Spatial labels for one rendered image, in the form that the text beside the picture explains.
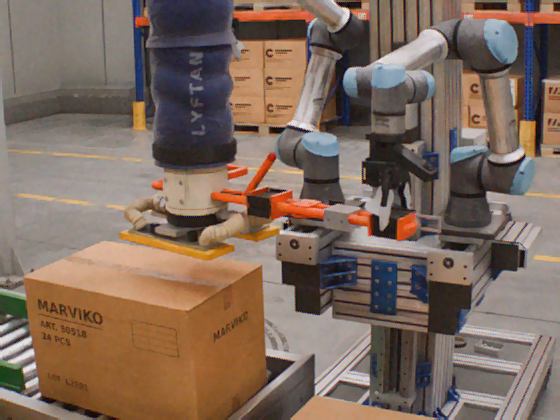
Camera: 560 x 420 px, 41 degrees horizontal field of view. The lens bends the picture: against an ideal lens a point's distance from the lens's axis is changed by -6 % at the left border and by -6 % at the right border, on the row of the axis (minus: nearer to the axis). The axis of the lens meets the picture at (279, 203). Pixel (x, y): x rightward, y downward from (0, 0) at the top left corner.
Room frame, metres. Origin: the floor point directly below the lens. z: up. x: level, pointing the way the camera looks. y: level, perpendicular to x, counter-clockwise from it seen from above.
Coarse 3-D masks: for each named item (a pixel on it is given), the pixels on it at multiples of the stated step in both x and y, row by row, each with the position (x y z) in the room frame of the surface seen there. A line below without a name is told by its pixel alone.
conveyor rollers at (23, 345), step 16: (0, 320) 2.79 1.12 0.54; (16, 320) 2.77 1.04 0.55; (0, 336) 2.67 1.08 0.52; (16, 336) 2.63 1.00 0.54; (0, 352) 2.47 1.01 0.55; (16, 352) 2.51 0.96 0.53; (32, 352) 2.47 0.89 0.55; (32, 368) 2.35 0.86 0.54; (32, 384) 2.23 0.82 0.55; (48, 400) 2.15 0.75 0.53
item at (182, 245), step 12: (132, 228) 2.11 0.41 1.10; (144, 228) 2.10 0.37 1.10; (132, 240) 2.05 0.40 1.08; (144, 240) 2.02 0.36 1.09; (156, 240) 2.00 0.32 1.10; (168, 240) 1.98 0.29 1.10; (180, 240) 1.98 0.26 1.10; (192, 240) 1.96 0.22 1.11; (180, 252) 1.93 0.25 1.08; (192, 252) 1.91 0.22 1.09; (204, 252) 1.89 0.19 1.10; (216, 252) 1.90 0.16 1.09; (228, 252) 1.93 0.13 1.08
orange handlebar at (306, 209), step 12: (228, 168) 2.35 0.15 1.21; (240, 168) 2.30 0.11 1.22; (156, 180) 2.18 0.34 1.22; (216, 192) 2.02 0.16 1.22; (240, 192) 2.02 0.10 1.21; (240, 204) 1.97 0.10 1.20; (288, 204) 1.88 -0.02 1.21; (300, 204) 1.86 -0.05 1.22; (312, 204) 1.86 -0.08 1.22; (300, 216) 1.85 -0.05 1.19; (312, 216) 1.83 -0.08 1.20; (360, 216) 1.75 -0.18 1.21; (408, 228) 1.68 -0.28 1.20
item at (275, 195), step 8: (248, 192) 1.93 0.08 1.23; (256, 192) 1.95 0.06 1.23; (264, 192) 1.98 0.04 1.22; (272, 192) 1.97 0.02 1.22; (280, 192) 1.97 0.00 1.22; (288, 192) 1.93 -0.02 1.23; (248, 200) 1.92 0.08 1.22; (256, 200) 1.90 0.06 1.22; (264, 200) 1.89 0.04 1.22; (272, 200) 1.88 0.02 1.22; (280, 200) 1.91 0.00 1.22; (248, 208) 1.92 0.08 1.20; (256, 208) 1.91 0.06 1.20; (264, 208) 1.90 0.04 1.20; (272, 208) 1.88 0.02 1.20; (256, 216) 1.91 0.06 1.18; (264, 216) 1.89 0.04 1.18; (272, 216) 1.88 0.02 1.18; (280, 216) 1.90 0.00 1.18
